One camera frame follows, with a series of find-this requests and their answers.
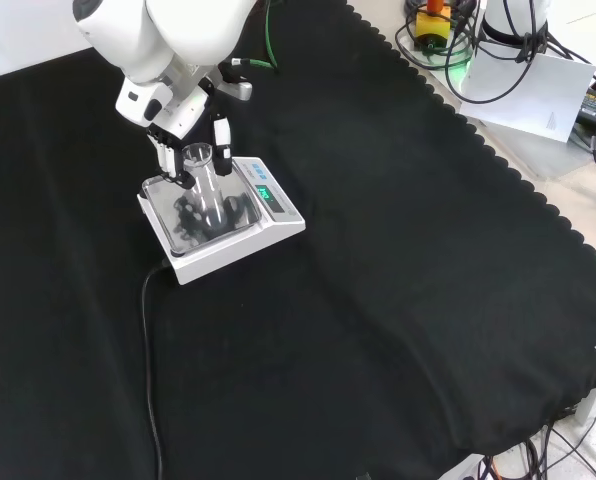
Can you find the yellow stop button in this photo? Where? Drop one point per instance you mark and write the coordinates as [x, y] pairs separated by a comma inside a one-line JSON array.
[[432, 27]]

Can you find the black bench cloth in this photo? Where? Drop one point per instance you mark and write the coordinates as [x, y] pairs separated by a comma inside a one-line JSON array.
[[328, 275]]

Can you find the clear glass beaker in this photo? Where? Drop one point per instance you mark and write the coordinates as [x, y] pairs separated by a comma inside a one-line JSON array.
[[205, 195]]

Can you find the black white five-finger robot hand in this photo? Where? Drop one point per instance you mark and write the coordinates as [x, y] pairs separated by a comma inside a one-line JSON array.
[[188, 107]]

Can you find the white electronic balance steel pan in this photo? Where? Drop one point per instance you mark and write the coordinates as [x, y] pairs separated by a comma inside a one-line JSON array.
[[273, 225]]

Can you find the pale board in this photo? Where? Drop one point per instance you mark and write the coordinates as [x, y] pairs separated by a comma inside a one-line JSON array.
[[538, 100]]

